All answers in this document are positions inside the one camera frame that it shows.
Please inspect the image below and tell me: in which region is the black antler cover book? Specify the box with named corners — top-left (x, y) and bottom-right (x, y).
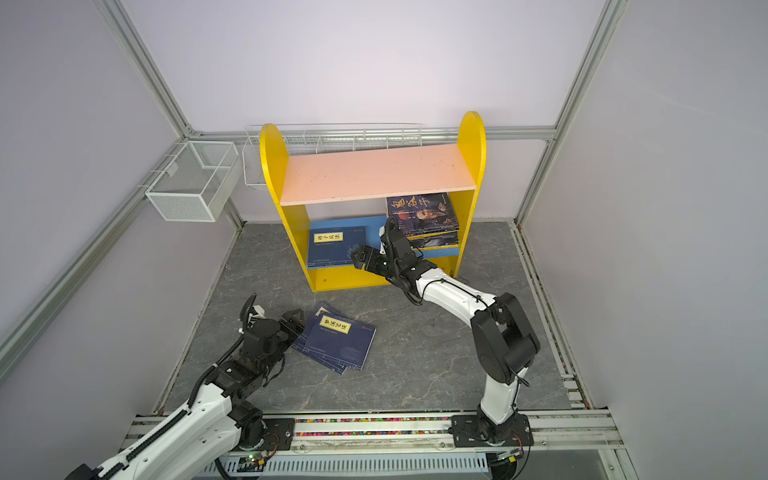
top-left (409, 231), bottom-right (459, 250)

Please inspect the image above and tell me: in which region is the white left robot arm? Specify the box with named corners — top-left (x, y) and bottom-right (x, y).
top-left (67, 305), bottom-right (305, 479)

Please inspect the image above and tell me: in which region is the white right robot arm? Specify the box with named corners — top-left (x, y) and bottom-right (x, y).
top-left (350, 217), bottom-right (541, 444)

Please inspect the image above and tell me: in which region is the yellow wooden bookshelf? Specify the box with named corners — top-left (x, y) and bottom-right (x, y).
top-left (258, 111), bottom-right (488, 292)

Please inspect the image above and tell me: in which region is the green circuit board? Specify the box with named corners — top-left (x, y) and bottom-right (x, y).
top-left (237, 456), bottom-right (266, 473)

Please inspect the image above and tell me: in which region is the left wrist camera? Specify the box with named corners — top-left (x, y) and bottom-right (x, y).
top-left (239, 293), bottom-right (265, 334)

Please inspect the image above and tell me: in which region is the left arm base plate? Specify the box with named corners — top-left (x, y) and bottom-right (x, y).
top-left (238, 417), bottom-right (296, 452)

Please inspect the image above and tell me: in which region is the white slotted cable duct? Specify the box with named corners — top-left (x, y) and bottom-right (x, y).
top-left (221, 453), bottom-right (490, 479)

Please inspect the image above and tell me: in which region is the white mesh wire basket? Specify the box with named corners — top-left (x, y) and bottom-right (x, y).
top-left (146, 140), bottom-right (243, 223)

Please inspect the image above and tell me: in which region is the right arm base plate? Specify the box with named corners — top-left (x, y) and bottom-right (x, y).
top-left (448, 411), bottom-right (534, 448)

